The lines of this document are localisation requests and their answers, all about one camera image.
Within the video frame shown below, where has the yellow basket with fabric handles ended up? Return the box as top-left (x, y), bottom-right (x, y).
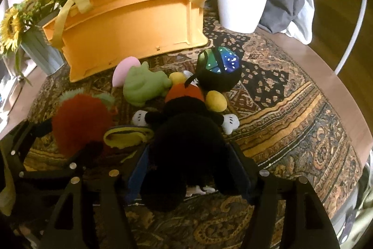
top-left (42, 0), bottom-right (211, 83)

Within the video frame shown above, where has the pink egg-shaped soft toy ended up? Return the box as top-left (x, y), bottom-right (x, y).
top-left (112, 56), bottom-right (142, 88)

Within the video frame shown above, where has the sunflower bouquet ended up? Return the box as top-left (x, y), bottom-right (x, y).
top-left (0, 0), bottom-right (97, 86)

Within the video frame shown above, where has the white curved tube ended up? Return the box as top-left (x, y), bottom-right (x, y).
top-left (334, 0), bottom-right (369, 76)

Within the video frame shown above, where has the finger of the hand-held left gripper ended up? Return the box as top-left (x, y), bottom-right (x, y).
top-left (10, 121), bottom-right (54, 158)
top-left (6, 161), bottom-right (86, 189)

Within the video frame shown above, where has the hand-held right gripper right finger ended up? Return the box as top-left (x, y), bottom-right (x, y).
top-left (230, 143), bottom-right (341, 249)

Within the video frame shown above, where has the red fluffy strawberry plush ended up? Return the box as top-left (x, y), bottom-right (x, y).
top-left (52, 90), bottom-right (116, 158)

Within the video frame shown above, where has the grey-green ribbed vase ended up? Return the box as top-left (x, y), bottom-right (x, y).
top-left (20, 24), bottom-right (66, 76)

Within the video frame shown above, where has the patterned brown rug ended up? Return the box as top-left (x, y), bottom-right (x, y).
top-left (23, 7), bottom-right (363, 249)

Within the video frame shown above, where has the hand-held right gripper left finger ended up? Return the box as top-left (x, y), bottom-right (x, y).
top-left (44, 145), bottom-right (150, 249)

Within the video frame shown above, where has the black mouse plush toy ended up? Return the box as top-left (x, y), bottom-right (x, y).
top-left (132, 71), bottom-right (240, 212)

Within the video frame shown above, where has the yellow and navy soft pouch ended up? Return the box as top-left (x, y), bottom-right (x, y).
top-left (103, 126), bottom-right (154, 149)

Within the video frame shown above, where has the grey patterned fabric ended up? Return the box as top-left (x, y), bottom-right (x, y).
top-left (332, 150), bottom-right (373, 249)

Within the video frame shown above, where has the green frog plush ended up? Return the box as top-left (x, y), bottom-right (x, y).
top-left (123, 62), bottom-right (172, 107)

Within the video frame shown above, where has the black ball with colourful panels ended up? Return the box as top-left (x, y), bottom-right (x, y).
top-left (195, 46), bottom-right (242, 92)

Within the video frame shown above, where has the white plant pot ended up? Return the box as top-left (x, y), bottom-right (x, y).
top-left (217, 0), bottom-right (270, 34)

